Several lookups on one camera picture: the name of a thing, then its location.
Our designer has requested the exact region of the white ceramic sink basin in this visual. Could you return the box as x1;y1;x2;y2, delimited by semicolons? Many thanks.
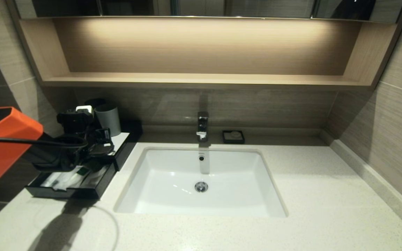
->
114;146;288;218

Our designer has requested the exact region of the slim toothbrush pack green label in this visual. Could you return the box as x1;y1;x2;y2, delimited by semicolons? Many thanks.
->
53;167;91;191

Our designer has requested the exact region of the wooden wall shelf niche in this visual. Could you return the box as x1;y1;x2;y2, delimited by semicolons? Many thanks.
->
7;17;402;91

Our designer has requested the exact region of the black soap dish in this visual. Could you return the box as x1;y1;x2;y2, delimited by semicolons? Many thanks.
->
222;130;245;145

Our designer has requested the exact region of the grey plastic cup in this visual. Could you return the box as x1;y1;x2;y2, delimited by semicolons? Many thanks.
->
95;105;122;137

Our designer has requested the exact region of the long white wrapped packet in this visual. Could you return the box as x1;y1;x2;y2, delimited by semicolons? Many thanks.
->
40;173;60;189

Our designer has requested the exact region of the chrome faucet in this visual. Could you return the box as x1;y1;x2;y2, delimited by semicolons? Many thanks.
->
196;112;209;143

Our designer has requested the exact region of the mirror cabinet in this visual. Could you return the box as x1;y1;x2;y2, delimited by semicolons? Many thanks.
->
14;0;402;24

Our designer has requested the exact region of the black cylindrical cup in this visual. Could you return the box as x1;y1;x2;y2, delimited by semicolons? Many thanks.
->
85;98;106;108

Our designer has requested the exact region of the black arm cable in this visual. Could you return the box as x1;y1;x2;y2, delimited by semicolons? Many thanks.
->
0;134;89;151

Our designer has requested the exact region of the square white sachet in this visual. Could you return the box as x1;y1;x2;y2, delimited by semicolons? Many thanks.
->
84;167;111;189

